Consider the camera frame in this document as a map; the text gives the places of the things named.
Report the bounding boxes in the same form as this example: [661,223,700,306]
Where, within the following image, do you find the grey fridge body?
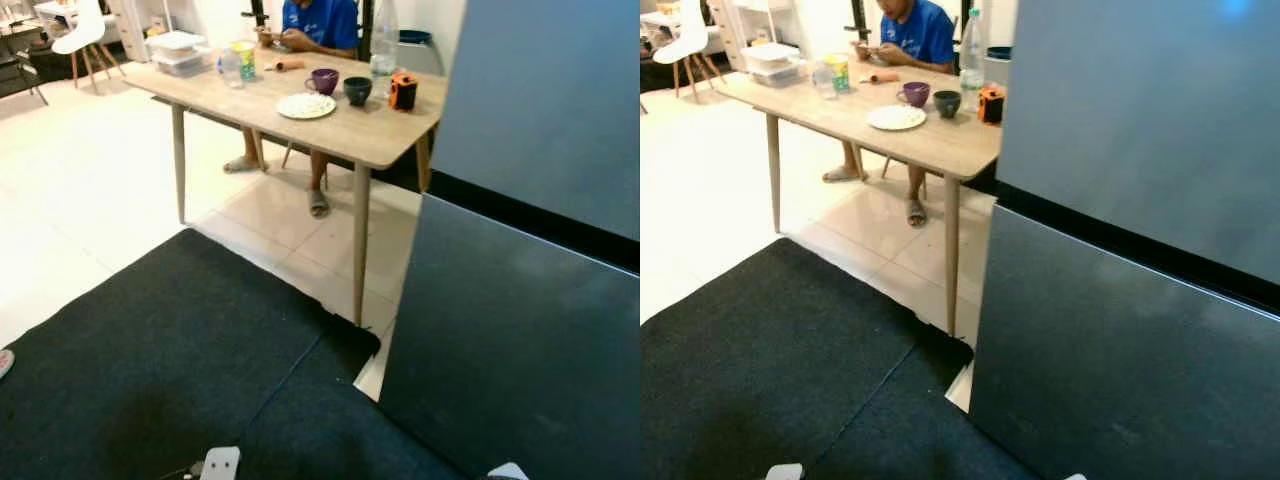
[995,183,1280,319]
[420,170,641,273]

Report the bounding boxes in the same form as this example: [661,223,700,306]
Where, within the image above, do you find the grey fridge freezer door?
[996,0,1280,288]
[430,0,641,243]

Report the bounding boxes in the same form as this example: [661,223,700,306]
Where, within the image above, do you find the grey fridge main door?
[378,193,641,480]
[967,205,1280,480]

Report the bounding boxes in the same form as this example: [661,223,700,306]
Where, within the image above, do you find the white shell chair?
[652,0,714,101]
[52,0,127,94]

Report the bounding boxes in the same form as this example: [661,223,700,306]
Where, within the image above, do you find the clear plastic lidded container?
[742,42,801,67]
[146,31,207,56]
[152,50,209,79]
[748,62,803,89]

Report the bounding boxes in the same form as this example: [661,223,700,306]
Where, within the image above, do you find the white shelf unit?
[105,0,151,63]
[705,0,801,73]

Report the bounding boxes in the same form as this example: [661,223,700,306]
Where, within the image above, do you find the light wooden table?
[714,68,1004,337]
[122,45,448,328]

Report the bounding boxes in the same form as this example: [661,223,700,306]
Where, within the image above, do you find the white plate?
[867,104,927,132]
[276,92,337,121]

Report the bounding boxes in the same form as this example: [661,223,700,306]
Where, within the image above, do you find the tall clear plastic bottle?
[370,0,400,86]
[960,8,986,93]

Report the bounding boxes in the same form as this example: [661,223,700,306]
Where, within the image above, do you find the person in blue shirt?
[222,0,361,219]
[822,0,956,229]

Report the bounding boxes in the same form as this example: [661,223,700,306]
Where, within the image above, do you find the black metal chair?
[0,18,49,106]

